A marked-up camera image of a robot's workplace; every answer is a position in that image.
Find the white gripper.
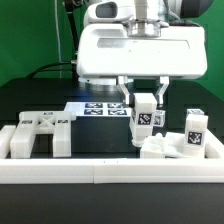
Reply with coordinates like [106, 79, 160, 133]
[77, 24, 207, 106]

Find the white chair seat block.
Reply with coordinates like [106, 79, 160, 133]
[139, 131, 208, 160]

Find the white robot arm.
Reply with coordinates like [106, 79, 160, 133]
[77, 0, 214, 106]

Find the white tagged cube near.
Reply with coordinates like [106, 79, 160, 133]
[154, 110, 166, 127]

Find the white tagged cube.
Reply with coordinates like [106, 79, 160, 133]
[187, 108, 204, 116]
[154, 110, 166, 127]

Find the white tagged cube far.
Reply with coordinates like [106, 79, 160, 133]
[187, 108, 204, 116]

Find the white marker sheet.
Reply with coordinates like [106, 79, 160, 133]
[64, 102, 131, 117]

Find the white U-shaped border fence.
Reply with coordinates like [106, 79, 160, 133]
[0, 125, 224, 184]

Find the black cable bundle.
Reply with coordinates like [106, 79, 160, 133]
[26, 0, 85, 80]

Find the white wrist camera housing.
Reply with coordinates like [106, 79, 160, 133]
[84, 0, 133, 27]

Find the white thin cable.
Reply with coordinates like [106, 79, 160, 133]
[54, 0, 64, 80]

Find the white chair back frame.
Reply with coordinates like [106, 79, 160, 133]
[10, 111, 76, 159]

